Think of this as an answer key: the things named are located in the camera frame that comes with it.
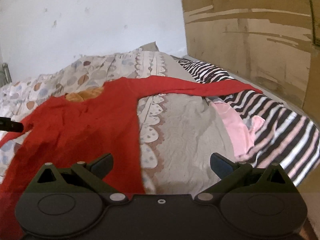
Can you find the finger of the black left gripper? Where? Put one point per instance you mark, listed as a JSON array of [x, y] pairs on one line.
[[7, 125]]

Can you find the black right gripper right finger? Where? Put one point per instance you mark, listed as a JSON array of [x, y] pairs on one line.
[[244, 177]]

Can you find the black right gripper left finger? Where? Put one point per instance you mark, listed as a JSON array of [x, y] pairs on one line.
[[83, 177]]

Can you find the red long-sleeve shirt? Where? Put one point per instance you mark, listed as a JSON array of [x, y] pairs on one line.
[[64, 132]]

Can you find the black white pink striped garment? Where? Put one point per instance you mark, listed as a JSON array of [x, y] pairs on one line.
[[286, 137]]

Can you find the dotted patchwork bed quilt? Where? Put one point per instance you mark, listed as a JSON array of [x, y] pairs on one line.
[[178, 133]]

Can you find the metal bed frame post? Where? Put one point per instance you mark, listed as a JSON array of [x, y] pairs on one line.
[[6, 72]]

